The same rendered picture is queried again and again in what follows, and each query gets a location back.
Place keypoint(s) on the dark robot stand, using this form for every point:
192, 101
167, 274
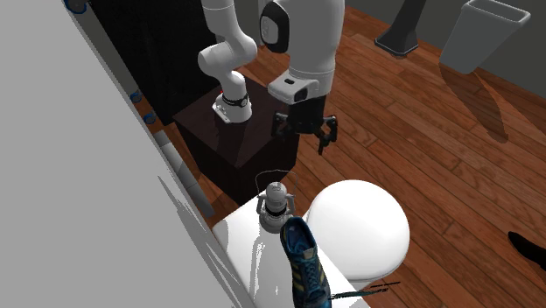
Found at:
239, 140

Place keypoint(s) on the grey lantern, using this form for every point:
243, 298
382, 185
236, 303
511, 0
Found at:
276, 204

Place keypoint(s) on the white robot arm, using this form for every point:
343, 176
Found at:
313, 38

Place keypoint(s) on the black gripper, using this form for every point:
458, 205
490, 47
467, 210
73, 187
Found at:
308, 114

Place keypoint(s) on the blue sneaker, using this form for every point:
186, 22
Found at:
305, 264

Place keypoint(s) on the grey waste bin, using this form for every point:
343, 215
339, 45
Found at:
480, 34

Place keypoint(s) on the black cabinet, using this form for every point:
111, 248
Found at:
158, 51

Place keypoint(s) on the black pedestal base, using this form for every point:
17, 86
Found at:
399, 32

